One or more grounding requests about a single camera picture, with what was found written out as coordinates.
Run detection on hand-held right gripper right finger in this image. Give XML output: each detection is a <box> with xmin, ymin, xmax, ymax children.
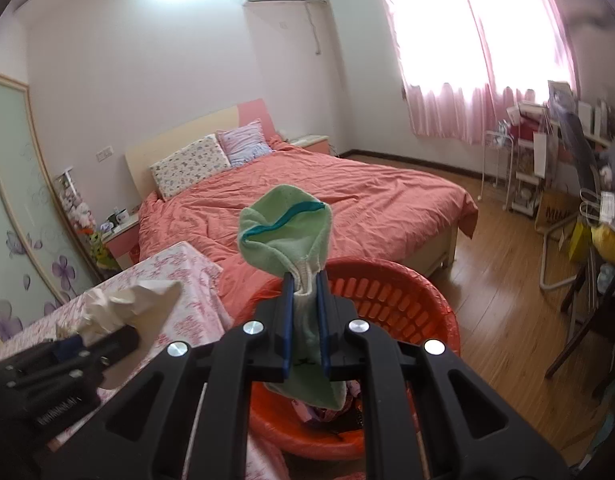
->
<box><xmin>315</xmin><ymin>270</ymin><xmax>571</xmax><ymax>480</ymax></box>

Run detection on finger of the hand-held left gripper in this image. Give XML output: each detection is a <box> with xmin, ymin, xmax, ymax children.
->
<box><xmin>74</xmin><ymin>327</ymin><xmax>139</xmax><ymax>378</ymax></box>
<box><xmin>0</xmin><ymin>335</ymin><xmax>85</xmax><ymax>368</ymax></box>

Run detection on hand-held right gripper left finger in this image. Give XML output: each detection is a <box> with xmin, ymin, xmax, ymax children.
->
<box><xmin>42</xmin><ymin>272</ymin><xmax>295</xmax><ymax>480</ymax></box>

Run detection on beige tissue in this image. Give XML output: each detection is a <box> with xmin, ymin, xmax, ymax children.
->
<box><xmin>80</xmin><ymin>280</ymin><xmax>184</xmax><ymax>391</ymax></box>

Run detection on red plastic basket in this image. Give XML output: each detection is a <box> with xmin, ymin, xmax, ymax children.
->
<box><xmin>234</xmin><ymin>257</ymin><xmax>461</xmax><ymax>461</ymax></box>

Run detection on green sock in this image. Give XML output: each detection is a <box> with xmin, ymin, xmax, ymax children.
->
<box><xmin>238</xmin><ymin>185</ymin><xmax>348</xmax><ymax>411</ymax></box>

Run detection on colourful plush toy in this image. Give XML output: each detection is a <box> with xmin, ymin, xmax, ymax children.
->
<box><xmin>87</xmin><ymin>230</ymin><xmax>113</xmax><ymax>267</ymax></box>

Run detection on pink and white nightstand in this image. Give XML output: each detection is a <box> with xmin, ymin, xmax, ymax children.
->
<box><xmin>103</xmin><ymin>212</ymin><xmax>140</xmax><ymax>271</ymax></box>

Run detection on boxed stuffed toys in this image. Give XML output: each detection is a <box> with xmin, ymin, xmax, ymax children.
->
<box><xmin>57</xmin><ymin>170</ymin><xmax>95</xmax><ymax>233</ymax></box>

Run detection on bed with pink duvet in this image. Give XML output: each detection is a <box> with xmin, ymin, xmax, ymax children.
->
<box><xmin>137</xmin><ymin>141</ymin><xmax>479</xmax><ymax>321</ymax></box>

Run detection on floral glass wardrobe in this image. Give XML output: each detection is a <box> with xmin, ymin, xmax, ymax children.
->
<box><xmin>0</xmin><ymin>71</ymin><xmax>100</xmax><ymax>348</ymax></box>

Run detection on cream nightstand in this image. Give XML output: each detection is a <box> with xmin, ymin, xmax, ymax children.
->
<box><xmin>290</xmin><ymin>134</ymin><xmax>331</xmax><ymax>156</ymax></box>

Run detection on pink striped pillow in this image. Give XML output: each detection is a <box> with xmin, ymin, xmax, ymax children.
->
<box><xmin>216</xmin><ymin>120</ymin><xmax>273</xmax><ymax>167</ymax></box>

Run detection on floral pillow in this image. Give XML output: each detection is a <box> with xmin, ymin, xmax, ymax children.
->
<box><xmin>150</xmin><ymin>136</ymin><xmax>230</xmax><ymax>202</ymax></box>

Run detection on cream and pink headboard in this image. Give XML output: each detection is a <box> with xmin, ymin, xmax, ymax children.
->
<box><xmin>124</xmin><ymin>98</ymin><xmax>278</xmax><ymax>201</ymax></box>

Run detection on pink curtain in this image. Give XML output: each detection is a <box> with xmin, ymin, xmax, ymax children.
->
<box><xmin>367</xmin><ymin>0</ymin><xmax>581</xmax><ymax>143</ymax></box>

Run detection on yellow bag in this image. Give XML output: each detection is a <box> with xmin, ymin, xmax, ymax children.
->
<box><xmin>567</xmin><ymin>220</ymin><xmax>615</xmax><ymax>266</ymax></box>

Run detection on cluttered white desk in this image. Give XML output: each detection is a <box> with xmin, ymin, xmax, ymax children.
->
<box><xmin>507</xmin><ymin>80</ymin><xmax>615</xmax><ymax>181</ymax></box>

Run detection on dark wooden chair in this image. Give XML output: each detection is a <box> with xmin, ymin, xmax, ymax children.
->
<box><xmin>545</xmin><ymin>110</ymin><xmax>615</xmax><ymax>396</ymax></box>

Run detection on cream bed frame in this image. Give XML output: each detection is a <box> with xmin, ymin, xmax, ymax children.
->
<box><xmin>432</xmin><ymin>222</ymin><xmax>461</xmax><ymax>273</ymax></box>

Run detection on white wire rack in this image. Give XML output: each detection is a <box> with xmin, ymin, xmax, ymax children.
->
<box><xmin>482</xmin><ymin>127</ymin><xmax>548</xmax><ymax>218</ymax></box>

